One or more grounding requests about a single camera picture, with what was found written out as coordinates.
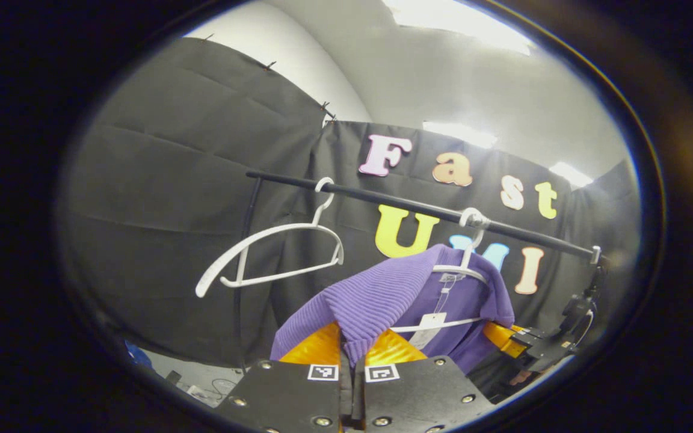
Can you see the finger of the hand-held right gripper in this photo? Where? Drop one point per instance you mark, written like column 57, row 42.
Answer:
column 500, row 337

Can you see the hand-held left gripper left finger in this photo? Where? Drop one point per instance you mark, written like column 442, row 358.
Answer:
column 286, row 397

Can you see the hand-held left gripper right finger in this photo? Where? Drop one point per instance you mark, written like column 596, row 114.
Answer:
column 418, row 397

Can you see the purple knit cardigan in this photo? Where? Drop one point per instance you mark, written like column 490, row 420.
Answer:
column 382, row 288

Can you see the white plastic hanger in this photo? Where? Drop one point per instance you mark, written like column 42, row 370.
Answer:
column 323, row 208
column 471, row 246

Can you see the black metal clothes rack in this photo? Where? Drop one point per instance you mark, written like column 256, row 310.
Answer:
column 382, row 198

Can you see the blue object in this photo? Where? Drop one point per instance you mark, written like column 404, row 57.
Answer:
column 137, row 355

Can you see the black backdrop cloth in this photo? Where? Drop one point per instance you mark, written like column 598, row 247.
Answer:
column 172, row 180

